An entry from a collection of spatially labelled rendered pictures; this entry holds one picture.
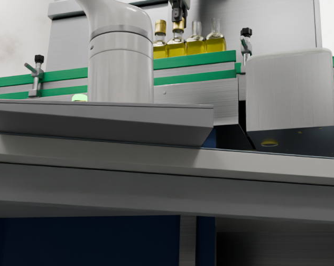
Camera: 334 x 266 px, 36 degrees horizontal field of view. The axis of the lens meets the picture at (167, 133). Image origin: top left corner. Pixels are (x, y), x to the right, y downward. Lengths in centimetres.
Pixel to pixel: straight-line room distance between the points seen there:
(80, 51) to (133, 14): 94
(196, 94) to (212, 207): 50
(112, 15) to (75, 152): 28
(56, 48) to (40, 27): 246
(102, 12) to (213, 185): 37
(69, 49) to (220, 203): 117
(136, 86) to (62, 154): 18
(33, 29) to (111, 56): 349
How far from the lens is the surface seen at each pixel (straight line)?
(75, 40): 191
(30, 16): 445
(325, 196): 91
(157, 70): 138
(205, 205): 85
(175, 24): 157
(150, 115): 73
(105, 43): 93
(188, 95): 130
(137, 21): 95
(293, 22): 165
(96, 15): 97
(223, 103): 126
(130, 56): 91
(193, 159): 81
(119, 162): 80
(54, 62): 191
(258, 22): 167
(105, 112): 72
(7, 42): 436
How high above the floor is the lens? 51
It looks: 19 degrees up
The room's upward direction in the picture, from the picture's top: 2 degrees clockwise
